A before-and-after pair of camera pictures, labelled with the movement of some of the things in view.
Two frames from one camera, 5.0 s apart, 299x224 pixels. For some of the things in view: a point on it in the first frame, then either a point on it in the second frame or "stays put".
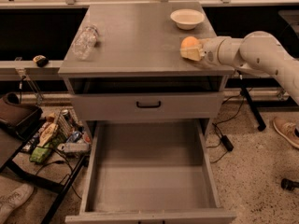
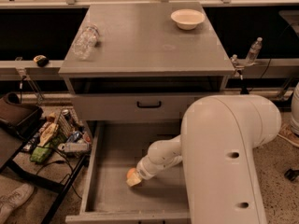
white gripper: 211,51 to 143,169
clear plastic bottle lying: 84,44 stays put
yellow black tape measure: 41,61 stays put
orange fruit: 189,42 to 130,172
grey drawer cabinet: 123,63 stays put
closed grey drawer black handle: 148,106 stays put
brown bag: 20,118 stays put
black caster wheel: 287,184 to 291,175
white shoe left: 12,200 stays put
